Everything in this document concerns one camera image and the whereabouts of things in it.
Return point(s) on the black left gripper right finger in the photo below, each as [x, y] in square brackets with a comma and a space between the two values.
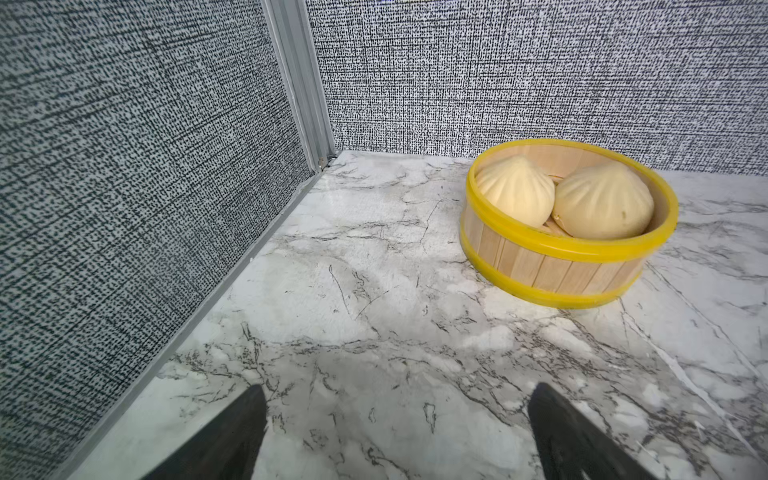
[570, 446]

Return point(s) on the right cream steamed bun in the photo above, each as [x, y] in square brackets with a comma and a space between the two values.
[603, 202]

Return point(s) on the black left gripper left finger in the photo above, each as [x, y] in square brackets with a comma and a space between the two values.
[226, 448]

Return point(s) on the left cream steamed bun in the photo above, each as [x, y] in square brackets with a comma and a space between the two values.
[519, 189]

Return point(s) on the yellow rimmed wooden steamer basket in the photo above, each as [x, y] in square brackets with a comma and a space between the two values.
[544, 265]

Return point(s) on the cream steamed bun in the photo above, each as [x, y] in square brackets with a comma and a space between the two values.
[603, 202]
[519, 189]

